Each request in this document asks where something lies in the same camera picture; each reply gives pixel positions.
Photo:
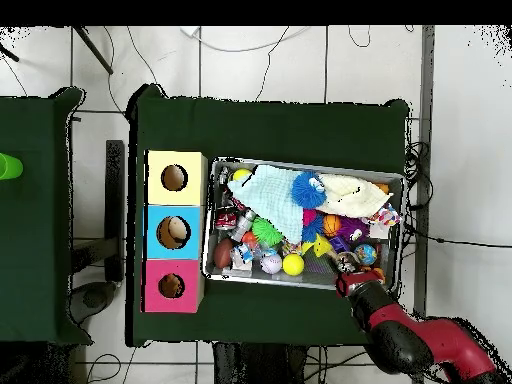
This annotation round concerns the green spiky ball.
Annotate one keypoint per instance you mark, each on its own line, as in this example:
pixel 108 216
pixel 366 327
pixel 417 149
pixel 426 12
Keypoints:
pixel 266 232

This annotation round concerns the yellow ball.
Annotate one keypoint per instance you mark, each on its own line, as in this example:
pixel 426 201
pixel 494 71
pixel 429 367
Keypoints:
pixel 294 265
pixel 240 174

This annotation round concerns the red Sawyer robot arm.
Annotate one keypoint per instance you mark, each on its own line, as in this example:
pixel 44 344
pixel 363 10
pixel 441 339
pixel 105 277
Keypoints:
pixel 448 336

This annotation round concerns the purple spiky ball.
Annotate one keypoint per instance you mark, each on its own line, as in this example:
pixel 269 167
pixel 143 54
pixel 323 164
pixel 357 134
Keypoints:
pixel 353 230

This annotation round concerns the dark green table cloth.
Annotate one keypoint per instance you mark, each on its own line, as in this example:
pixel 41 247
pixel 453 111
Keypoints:
pixel 280 128
pixel 40 200

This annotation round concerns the mint green cloth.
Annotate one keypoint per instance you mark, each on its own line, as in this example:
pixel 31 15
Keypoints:
pixel 268 196

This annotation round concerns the red soda can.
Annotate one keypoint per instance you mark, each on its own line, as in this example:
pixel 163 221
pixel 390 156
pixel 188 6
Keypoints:
pixel 226 220

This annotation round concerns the green cup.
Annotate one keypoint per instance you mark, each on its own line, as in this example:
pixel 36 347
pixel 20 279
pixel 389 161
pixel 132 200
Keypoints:
pixel 8 166

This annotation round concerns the colourful patterned cloth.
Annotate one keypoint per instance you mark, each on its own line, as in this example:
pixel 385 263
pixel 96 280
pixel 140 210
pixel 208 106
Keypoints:
pixel 385 216

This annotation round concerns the white baseball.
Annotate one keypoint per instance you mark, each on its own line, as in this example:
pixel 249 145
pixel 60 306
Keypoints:
pixel 271 264

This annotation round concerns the cream knitted cloth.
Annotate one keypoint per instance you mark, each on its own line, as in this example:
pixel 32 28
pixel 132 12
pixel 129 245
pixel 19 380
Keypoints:
pixel 352 196

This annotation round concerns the wooden box with three holes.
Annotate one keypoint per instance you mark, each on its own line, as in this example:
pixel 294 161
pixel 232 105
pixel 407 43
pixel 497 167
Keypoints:
pixel 192 232

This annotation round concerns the brown toy football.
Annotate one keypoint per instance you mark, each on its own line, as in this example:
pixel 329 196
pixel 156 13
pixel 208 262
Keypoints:
pixel 222 254

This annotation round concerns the black tripod leg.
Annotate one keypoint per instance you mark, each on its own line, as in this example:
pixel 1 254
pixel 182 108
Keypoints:
pixel 92 50

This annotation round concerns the orange toy basketball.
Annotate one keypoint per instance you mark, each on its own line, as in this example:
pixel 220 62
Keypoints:
pixel 333 226

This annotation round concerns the blue spiky ball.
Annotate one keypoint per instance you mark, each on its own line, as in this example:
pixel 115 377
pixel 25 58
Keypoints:
pixel 308 190

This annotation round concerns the clear mesh bin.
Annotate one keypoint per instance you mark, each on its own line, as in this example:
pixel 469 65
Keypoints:
pixel 210 276

